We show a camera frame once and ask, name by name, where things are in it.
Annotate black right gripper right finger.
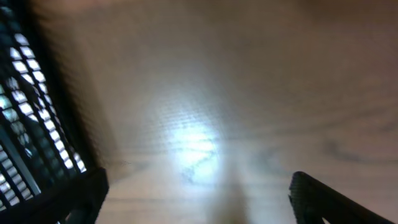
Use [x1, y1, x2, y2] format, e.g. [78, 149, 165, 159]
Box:
[289, 171, 392, 224]

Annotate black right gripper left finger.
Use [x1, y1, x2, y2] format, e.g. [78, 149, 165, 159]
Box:
[1, 168, 109, 224]

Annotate dark green mesh basket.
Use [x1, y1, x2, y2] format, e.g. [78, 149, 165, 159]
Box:
[1, 1, 96, 211]

